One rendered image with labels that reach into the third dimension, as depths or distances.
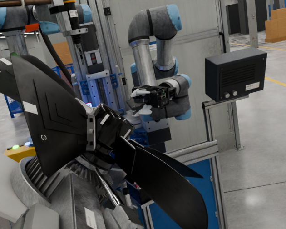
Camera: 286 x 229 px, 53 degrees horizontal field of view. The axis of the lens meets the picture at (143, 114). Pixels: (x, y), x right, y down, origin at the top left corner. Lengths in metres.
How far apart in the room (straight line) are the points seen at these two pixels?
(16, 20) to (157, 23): 0.66
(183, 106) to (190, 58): 1.68
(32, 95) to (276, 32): 12.82
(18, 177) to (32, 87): 0.30
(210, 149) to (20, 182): 0.95
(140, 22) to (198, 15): 1.70
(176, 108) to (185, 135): 1.78
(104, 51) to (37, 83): 1.26
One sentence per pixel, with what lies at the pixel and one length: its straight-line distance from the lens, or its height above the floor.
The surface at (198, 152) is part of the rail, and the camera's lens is 1.42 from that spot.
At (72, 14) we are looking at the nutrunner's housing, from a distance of 0.83.
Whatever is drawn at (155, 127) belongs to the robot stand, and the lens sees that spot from 1.56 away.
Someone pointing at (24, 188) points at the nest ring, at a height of 1.13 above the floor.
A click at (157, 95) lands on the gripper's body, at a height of 1.19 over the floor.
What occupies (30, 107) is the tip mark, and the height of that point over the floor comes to 1.35.
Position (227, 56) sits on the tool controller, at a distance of 1.40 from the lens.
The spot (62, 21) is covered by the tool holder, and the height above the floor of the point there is 1.49.
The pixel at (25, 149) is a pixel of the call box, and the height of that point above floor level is 1.07.
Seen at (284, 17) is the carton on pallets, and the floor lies 0.89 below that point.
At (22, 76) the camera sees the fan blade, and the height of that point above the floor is 1.39.
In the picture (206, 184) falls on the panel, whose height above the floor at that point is 0.64.
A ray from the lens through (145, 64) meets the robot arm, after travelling 1.26.
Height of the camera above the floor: 1.42
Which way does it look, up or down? 16 degrees down
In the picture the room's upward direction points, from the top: 12 degrees counter-clockwise
